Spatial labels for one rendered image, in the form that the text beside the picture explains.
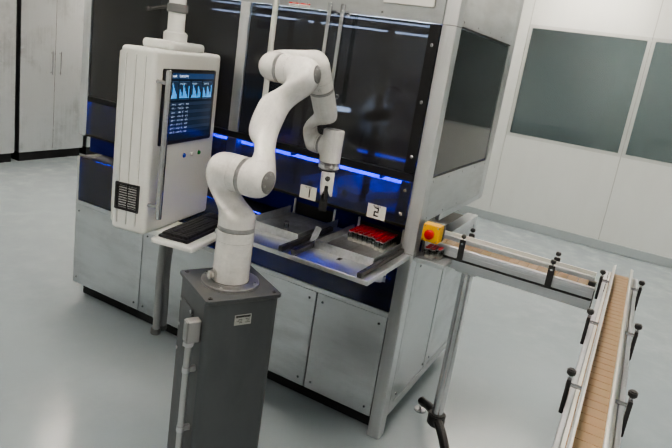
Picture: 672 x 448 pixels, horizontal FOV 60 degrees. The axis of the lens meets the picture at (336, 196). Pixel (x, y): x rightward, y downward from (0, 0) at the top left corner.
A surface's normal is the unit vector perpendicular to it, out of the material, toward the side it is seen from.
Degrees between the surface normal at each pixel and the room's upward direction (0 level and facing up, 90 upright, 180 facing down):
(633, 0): 90
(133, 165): 90
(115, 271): 90
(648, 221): 90
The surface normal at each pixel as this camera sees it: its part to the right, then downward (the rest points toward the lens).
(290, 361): -0.48, 0.14
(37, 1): 0.86, 0.24
